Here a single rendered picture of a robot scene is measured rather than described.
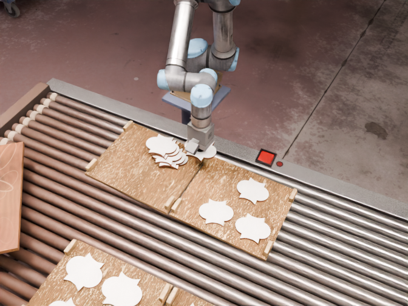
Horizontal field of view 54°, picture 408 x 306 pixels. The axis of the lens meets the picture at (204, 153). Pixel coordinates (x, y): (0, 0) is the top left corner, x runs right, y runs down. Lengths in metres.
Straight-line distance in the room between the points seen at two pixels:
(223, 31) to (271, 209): 0.78
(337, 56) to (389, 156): 1.25
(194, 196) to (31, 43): 3.03
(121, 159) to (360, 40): 3.19
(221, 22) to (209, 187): 0.68
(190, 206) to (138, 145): 0.41
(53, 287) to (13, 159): 0.55
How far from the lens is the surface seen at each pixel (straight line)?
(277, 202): 1.68
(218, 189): 1.68
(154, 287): 1.48
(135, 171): 1.75
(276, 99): 3.53
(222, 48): 1.88
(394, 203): 1.86
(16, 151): 1.82
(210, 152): 1.62
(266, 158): 1.82
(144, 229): 1.61
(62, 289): 1.54
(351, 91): 3.80
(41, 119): 2.10
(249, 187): 1.68
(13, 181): 1.72
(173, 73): 1.52
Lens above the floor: 2.30
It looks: 49 degrees down
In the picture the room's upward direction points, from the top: 2 degrees clockwise
